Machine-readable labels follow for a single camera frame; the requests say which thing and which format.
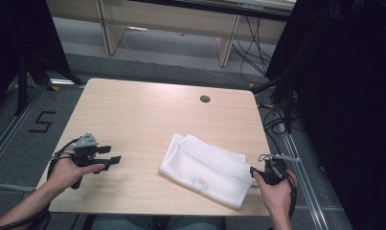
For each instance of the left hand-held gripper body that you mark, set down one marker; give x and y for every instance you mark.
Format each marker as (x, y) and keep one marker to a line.
(85, 152)

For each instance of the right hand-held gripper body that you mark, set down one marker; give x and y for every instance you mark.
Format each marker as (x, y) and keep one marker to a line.
(273, 171)

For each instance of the white towel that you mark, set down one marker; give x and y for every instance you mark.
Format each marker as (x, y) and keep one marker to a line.
(206, 169)

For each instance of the person's right hand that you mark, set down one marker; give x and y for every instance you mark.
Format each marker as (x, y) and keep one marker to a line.
(278, 196)

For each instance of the person's left hand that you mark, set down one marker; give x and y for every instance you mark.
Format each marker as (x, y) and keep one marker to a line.
(67, 174)

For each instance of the person's legs in jeans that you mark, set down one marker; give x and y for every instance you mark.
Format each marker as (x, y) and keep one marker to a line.
(123, 223)

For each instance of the black metal stand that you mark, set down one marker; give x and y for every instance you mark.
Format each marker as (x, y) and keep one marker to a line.
(288, 105)
(21, 89)

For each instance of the yellow floor tape piece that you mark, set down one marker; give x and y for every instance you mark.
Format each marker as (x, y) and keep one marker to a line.
(252, 85)
(55, 88)

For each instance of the gray floor strip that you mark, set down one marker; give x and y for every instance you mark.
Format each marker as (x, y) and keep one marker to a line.
(8, 187)

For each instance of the black curtain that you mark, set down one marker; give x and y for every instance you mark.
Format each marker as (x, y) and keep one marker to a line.
(18, 35)
(347, 96)

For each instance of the light wooden desk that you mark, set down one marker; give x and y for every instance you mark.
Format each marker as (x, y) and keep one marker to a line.
(168, 19)

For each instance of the short aluminium floor rail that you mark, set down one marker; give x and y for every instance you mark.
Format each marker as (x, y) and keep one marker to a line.
(64, 82)

